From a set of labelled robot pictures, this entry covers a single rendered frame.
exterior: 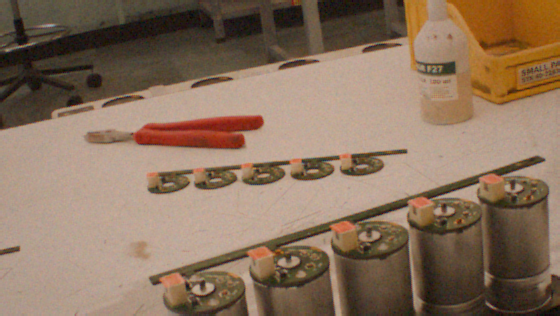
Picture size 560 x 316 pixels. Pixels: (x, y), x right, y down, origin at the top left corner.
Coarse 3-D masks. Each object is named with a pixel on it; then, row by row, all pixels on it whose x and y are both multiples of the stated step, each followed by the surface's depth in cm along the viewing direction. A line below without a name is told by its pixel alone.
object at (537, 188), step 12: (504, 180) 32; (516, 180) 32; (528, 180) 32; (540, 180) 32; (528, 192) 31; (540, 192) 31; (492, 204) 30; (504, 204) 30; (516, 204) 30; (528, 204) 30
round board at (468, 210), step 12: (456, 204) 31; (468, 204) 30; (408, 216) 30; (456, 216) 30; (468, 216) 30; (480, 216) 30; (420, 228) 30; (432, 228) 29; (444, 228) 29; (456, 228) 29
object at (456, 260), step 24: (432, 240) 29; (456, 240) 29; (480, 240) 30; (432, 264) 30; (456, 264) 30; (480, 264) 30; (432, 288) 30; (456, 288) 30; (480, 288) 30; (432, 312) 31; (456, 312) 30; (480, 312) 31
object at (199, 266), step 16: (528, 160) 33; (544, 160) 33; (480, 176) 33; (432, 192) 32; (448, 192) 32; (384, 208) 31; (400, 208) 31; (320, 224) 31; (352, 224) 31; (272, 240) 30; (288, 240) 30; (224, 256) 30; (240, 256) 30; (176, 272) 29; (192, 272) 29
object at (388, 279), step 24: (360, 240) 29; (336, 264) 29; (360, 264) 28; (384, 264) 28; (408, 264) 29; (360, 288) 29; (384, 288) 29; (408, 288) 29; (360, 312) 29; (384, 312) 29; (408, 312) 30
